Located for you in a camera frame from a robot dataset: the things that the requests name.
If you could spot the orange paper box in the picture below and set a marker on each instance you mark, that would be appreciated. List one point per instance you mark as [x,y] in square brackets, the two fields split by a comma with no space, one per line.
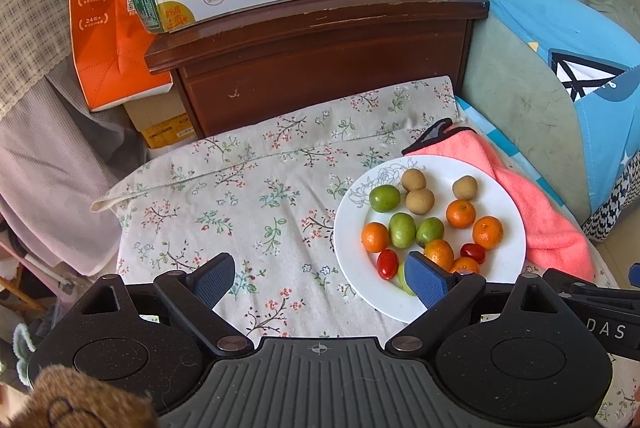
[100,58]

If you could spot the houndstooth cloth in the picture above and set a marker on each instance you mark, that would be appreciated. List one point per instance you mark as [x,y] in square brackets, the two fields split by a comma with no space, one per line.
[615,208]

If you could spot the small brown kiwifruit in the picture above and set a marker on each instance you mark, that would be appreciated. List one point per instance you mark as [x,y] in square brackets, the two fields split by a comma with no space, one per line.
[419,200]
[413,179]
[464,187]

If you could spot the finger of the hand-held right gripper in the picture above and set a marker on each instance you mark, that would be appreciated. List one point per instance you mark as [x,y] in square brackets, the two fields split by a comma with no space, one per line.
[615,330]

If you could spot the brown cardboard box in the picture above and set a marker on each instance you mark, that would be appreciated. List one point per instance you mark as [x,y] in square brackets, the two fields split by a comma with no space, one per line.
[160,123]

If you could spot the blue printed cushion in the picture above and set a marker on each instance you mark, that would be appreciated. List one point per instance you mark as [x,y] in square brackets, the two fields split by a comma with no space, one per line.
[525,8]

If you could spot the white plate with grey flowers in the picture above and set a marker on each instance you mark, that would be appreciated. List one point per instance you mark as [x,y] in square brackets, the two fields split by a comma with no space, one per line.
[500,208]

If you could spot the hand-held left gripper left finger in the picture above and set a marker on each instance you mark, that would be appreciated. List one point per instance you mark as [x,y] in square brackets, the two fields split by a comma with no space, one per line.
[215,278]

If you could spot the brown plush fabric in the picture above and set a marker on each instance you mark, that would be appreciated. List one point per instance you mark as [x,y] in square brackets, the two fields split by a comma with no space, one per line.
[75,400]

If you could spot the beige checked cloth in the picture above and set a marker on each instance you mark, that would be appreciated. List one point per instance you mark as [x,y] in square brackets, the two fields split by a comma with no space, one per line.
[30,18]

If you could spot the dark wooden nightstand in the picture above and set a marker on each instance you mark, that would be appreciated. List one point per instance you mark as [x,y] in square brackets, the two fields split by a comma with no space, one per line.
[325,73]

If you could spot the grey-green cushion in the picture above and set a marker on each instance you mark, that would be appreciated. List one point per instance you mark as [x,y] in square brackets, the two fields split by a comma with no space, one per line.
[515,108]

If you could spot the mandarin orange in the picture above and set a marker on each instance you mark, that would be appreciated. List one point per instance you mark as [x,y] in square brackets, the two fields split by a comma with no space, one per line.
[375,237]
[487,232]
[465,265]
[460,213]
[439,254]

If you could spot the pale waffle cloth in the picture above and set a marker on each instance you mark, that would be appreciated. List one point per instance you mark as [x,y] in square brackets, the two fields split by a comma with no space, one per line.
[60,168]

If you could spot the pale metal rack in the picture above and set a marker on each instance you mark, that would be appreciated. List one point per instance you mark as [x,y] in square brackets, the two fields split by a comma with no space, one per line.
[45,273]

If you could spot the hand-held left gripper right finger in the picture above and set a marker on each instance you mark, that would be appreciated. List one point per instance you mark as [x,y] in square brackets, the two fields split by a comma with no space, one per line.
[425,280]

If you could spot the green fluffy fabric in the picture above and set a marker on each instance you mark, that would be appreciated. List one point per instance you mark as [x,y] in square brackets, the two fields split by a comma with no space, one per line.
[22,353]

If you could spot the pink towel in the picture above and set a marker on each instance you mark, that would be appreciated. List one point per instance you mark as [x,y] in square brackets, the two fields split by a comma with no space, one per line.
[540,218]

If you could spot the floral printed cloth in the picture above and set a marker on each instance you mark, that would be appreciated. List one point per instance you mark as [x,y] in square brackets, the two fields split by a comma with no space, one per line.
[225,208]

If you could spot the red cherry tomato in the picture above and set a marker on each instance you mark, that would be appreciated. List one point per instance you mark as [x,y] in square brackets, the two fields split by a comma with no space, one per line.
[472,252]
[387,264]

